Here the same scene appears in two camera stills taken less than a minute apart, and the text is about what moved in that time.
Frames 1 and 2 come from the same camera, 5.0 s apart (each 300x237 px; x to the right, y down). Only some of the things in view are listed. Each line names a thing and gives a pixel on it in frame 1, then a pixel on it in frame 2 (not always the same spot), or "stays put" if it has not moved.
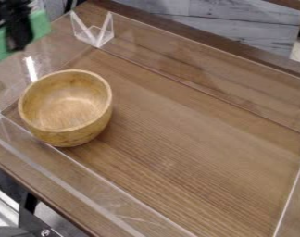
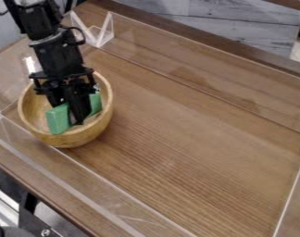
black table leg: x=27 y=220 stays put
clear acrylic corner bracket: x=94 y=35 stays put
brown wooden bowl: x=64 y=105 stays put
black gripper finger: x=15 y=18 to x=78 y=97
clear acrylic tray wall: x=183 y=126 stays put
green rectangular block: x=40 y=23 to x=58 y=116
